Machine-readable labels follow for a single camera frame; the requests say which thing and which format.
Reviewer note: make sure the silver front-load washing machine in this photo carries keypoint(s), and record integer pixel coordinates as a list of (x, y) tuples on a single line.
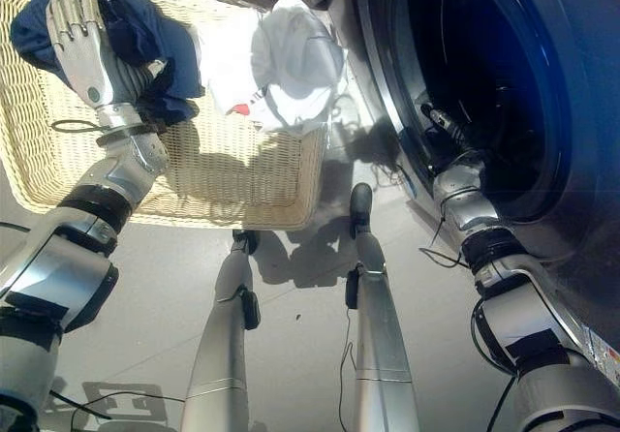
[(581, 112)]

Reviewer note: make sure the white garment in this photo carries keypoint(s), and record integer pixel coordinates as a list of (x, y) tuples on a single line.
[(290, 64)]

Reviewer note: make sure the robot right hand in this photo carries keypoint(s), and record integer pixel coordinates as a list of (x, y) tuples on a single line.
[(448, 124)]

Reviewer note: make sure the robot leg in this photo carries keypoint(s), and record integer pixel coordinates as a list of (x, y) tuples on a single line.
[(380, 316), (220, 335)]

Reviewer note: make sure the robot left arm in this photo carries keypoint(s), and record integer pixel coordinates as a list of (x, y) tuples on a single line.
[(63, 257)]

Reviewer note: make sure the washing machine label sticker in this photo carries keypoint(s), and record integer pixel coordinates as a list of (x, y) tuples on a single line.
[(605, 357)]

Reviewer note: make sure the cream wicker laundry basket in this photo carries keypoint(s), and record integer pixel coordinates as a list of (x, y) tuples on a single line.
[(232, 180)]

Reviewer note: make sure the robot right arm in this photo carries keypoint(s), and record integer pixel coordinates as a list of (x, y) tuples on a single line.
[(513, 296)]

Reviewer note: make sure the robot right leg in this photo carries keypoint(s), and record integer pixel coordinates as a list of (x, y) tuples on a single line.
[(380, 316)]

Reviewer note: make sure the navy blue garment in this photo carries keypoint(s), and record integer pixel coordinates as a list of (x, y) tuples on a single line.
[(145, 35)]

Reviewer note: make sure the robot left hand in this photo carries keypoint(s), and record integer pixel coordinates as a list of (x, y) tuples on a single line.
[(80, 71)]

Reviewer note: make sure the robot left leg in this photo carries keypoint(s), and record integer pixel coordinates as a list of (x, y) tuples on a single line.
[(220, 335)]

